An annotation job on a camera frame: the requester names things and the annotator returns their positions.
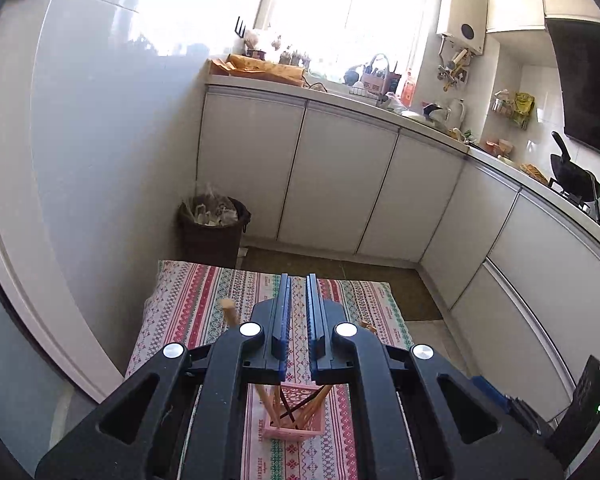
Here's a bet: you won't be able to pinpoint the white lower kitchen cabinets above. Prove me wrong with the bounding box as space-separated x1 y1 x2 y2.
196 77 600 417

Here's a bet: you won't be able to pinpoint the bamboo chopstick in holder left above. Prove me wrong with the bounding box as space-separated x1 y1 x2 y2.
220 298 240 328

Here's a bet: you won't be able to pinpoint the bamboo chopstick in holder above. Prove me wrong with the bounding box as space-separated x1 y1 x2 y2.
279 385 332 429
220 298 240 328

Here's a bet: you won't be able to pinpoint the pink perforated utensil holder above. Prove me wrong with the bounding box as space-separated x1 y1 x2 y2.
262 382 330 442

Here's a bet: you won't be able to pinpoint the black chopstick in holder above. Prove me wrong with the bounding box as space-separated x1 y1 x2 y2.
277 382 332 430

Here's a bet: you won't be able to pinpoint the bamboo chopstick in holder right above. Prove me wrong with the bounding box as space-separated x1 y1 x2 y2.
279 385 332 429

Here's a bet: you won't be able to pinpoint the patterned red green tablecloth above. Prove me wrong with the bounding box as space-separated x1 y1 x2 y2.
125 260 412 479

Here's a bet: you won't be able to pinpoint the dark brown trash bin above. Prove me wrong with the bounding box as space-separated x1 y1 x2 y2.
176 198 251 269

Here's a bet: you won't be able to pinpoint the black frying pan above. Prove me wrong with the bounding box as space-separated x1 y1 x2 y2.
550 131 600 203

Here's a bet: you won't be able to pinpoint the white electric kettle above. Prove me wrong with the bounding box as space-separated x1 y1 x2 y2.
446 99 466 130

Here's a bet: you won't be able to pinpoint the pink countertop utensil caddy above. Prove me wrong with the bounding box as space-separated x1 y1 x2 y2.
361 53 402 96

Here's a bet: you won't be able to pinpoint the orange cloth on counter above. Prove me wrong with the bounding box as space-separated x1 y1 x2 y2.
209 54 306 87

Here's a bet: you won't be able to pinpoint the yellow green snack bag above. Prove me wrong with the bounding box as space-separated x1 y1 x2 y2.
512 92 535 130

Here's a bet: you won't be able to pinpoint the black range hood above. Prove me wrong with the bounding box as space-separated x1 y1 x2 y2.
545 18 600 153

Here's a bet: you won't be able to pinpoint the white wall water heater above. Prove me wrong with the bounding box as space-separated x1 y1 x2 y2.
437 0 488 55

